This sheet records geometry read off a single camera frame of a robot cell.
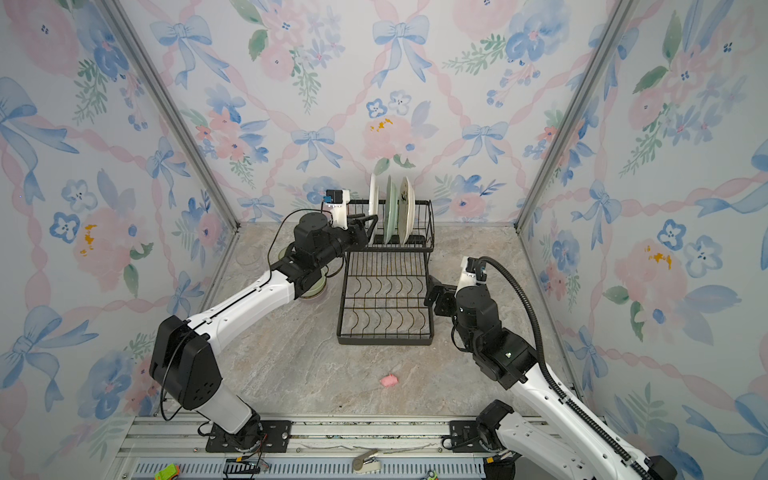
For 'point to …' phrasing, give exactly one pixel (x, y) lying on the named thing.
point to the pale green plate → (391, 216)
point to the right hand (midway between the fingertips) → (445, 279)
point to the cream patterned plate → (406, 211)
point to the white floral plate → (373, 206)
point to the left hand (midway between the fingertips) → (374, 213)
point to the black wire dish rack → (383, 294)
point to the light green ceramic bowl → (319, 285)
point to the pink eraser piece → (389, 381)
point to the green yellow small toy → (170, 472)
